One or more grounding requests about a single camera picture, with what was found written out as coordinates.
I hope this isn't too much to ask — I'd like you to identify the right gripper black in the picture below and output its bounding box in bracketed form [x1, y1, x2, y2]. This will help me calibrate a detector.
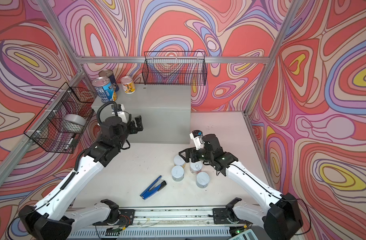
[179, 146, 214, 163]

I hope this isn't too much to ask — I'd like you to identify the white lid can back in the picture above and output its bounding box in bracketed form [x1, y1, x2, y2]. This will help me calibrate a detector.
[174, 155, 186, 168]

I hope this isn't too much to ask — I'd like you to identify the white lid can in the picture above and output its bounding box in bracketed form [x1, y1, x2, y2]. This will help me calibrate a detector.
[196, 172, 210, 189]
[171, 166, 185, 182]
[174, 155, 186, 168]

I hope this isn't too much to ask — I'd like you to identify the small gold can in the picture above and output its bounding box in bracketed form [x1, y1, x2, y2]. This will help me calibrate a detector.
[121, 76, 136, 94]

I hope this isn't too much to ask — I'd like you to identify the light blue labelled can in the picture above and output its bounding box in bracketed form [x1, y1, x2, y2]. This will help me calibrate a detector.
[92, 77, 117, 103]

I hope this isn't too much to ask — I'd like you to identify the dark blue labelled can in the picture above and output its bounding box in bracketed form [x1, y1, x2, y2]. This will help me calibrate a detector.
[99, 70, 119, 92]

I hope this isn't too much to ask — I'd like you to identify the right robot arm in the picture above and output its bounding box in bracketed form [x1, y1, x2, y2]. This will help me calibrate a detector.
[179, 130, 303, 240]

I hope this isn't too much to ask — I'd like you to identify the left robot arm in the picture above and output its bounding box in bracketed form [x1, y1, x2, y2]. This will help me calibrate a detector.
[19, 101, 144, 240]

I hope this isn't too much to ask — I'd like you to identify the white lid can front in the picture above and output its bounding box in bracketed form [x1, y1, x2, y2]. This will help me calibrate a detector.
[171, 166, 185, 182]

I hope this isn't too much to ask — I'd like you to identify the white lid can right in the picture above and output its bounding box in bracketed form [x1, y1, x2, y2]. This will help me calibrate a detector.
[196, 172, 210, 189]

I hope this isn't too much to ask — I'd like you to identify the grey metal cabinet box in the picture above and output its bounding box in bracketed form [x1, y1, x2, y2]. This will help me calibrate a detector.
[91, 83, 192, 145]

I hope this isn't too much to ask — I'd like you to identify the blue black stapler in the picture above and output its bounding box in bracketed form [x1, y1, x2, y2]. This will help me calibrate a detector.
[140, 176, 167, 200]

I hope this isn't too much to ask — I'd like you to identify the white tape roll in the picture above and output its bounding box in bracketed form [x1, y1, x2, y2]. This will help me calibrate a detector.
[62, 114, 86, 134]

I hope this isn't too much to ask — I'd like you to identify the white device corner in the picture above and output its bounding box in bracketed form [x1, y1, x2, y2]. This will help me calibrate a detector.
[229, 230, 258, 240]

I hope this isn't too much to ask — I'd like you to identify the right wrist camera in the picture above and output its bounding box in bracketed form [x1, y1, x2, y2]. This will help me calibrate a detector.
[190, 130, 204, 150]

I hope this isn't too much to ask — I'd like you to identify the black wire basket back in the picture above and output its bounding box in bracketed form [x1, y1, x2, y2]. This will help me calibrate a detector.
[142, 51, 208, 86]

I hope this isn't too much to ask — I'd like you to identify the black wire basket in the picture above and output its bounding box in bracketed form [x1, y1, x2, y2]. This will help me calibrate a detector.
[24, 83, 97, 154]
[142, 51, 208, 86]

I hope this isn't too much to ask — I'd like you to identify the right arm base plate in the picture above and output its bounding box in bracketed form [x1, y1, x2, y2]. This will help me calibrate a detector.
[210, 208, 247, 225]

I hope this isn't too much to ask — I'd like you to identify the aluminium front rail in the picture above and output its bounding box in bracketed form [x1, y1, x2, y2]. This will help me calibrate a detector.
[68, 206, 253, 240]

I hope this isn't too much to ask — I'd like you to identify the black wire basket left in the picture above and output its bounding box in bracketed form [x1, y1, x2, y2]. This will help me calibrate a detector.
[24, 83, 97, 154]

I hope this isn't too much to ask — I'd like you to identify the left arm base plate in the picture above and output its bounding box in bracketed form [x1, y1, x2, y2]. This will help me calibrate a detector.
[93, 209, 135, 227]

